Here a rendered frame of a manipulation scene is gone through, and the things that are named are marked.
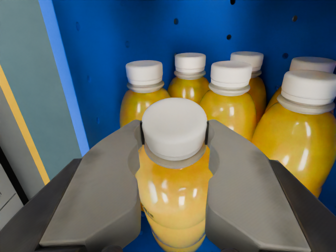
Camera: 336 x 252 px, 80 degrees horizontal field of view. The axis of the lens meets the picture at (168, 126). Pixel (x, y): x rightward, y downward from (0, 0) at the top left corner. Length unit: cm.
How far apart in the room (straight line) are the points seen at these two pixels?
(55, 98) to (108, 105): 135
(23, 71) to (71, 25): 144
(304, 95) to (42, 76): 149
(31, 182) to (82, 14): 201
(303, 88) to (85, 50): 18
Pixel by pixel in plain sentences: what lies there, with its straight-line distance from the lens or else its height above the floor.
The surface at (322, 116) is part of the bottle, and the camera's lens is 20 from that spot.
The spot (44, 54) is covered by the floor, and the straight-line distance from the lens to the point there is 151.
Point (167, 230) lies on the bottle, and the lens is 19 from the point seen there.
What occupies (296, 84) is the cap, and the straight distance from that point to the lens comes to 19.
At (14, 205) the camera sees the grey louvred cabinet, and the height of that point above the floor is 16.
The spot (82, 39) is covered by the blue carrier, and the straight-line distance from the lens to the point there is 20.
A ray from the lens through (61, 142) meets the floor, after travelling 174.
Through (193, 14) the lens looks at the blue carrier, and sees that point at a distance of 31.
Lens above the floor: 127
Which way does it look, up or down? 62 degrees down
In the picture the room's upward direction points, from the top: 176 degrees counter-clockwise
